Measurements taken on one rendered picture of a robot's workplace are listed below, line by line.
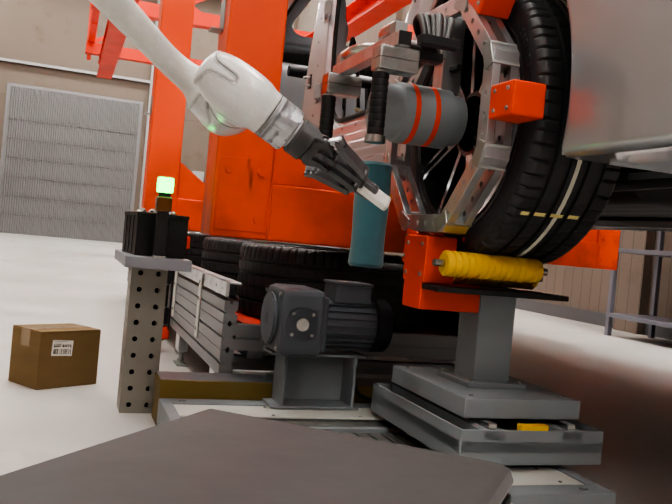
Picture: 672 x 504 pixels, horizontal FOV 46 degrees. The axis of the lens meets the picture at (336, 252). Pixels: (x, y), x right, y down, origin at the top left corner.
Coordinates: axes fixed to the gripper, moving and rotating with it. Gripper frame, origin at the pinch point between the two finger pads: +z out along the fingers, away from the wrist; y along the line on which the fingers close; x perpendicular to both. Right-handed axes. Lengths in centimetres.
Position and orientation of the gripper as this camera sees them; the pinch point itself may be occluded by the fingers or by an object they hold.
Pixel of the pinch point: (374, 194)
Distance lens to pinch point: 157.8
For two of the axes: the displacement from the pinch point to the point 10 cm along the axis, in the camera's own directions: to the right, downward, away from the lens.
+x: 3.0, -7.0, 6.5
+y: 5.4, -4.3, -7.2
